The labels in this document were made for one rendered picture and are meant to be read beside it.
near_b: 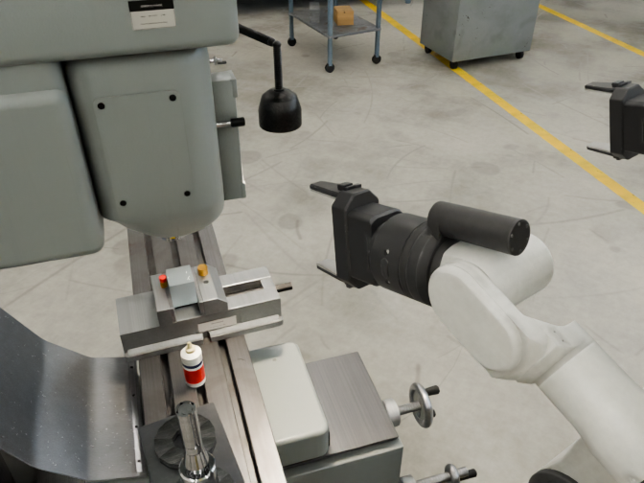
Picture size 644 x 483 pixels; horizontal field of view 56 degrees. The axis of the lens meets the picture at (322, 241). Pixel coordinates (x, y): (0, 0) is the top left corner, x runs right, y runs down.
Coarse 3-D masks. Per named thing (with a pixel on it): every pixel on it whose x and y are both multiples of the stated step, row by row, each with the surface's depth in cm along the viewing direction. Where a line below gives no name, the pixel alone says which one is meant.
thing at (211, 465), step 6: (210, 456) 80; (180, 462) 79; (210, 462) 79; (180, 468) 78; (204, 468) 78; (210, 468) 78; (216, 468) 79; (180, 474) 78; (186, 474) 77; (192, 474) 77; (198, 474) 77; (204, 474) 77; (210, 474) 78; (186, 480) 77; (192, 480) 77; (198, 480) 77; (204, 480) 77
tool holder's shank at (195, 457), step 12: (180, 408) 72; (192, 408) 72; (180, 420) 72; (192, 420) 72; (180, 432) 73; (192, 432) 73; (192, 444) 74; (192, 456) 76; (204, 456) 77; (192, 468) 76
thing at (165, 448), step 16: (208, 416) 95; (144, 432) 92; (160, 432) 91; (176, 432) 91; (208, 432) 91; (224, 432) 92; (144, 448) 90; (160, 448) 88; (176, 448) 88; (208, 448) 88; (224, 448) 90; (160, 464) 88; (176, 464) 86; (224, 464) 88; (160, 480) 86; (176, 480) 86; (224, 480) 84; (240, 480) 86
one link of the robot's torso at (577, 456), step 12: (576, 444) 87; (564, 456) 90; (576, 456) 88; (588, 456) 86; (552, 468) 93; (564, 468) 91; (576, 468) 89; (588, 468) 86; (600, 468) 85; (540, 480) 93; (552, 480) 91; (564, 480) 90; (576, 480) 90; (588, 480) 87; (600, 480) 85; (612, 480) 83
